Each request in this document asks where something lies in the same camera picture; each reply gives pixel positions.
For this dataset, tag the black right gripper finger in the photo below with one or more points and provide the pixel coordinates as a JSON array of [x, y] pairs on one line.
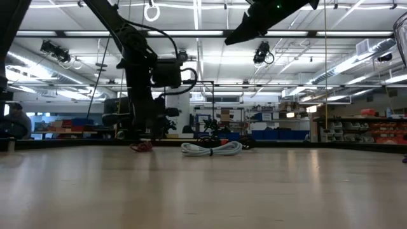
[[249, 31], [238, 28]]

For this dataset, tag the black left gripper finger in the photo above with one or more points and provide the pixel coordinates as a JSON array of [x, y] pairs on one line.
[[136, 124], [146, 124]]

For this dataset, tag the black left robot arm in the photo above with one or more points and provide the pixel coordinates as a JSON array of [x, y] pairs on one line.
[[127, 35]]

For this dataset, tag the black background robot arm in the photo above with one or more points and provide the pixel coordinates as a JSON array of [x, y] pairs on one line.
[[211, 125]]

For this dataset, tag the black monitor box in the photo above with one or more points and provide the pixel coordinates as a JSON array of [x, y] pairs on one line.
[[109, 109]]

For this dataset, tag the black overhead light bar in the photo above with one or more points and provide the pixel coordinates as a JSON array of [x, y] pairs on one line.
[[190, 32]]

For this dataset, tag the workbench with coloured boxes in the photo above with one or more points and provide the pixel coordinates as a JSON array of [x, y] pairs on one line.
[[76, 122]]

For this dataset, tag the row of blue bins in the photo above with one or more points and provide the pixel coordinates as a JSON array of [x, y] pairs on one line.
[[280, 135]]

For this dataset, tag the person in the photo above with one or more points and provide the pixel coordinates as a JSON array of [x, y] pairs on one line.
[[19, 122]]

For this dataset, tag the shelf with orange bins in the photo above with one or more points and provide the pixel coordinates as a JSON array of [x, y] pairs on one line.
[[381, 130]]

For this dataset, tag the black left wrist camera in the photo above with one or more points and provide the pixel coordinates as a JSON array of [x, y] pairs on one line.
[[167, 73]]

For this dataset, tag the black round ceiling camera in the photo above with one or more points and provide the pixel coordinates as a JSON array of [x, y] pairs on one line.
[[183, 56]]

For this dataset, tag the black ceiling camera cluster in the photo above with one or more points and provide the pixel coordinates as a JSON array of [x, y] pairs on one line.
[[55, 51]]

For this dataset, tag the black aluminium table frame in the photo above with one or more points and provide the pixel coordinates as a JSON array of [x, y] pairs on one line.
[[318, 145]]

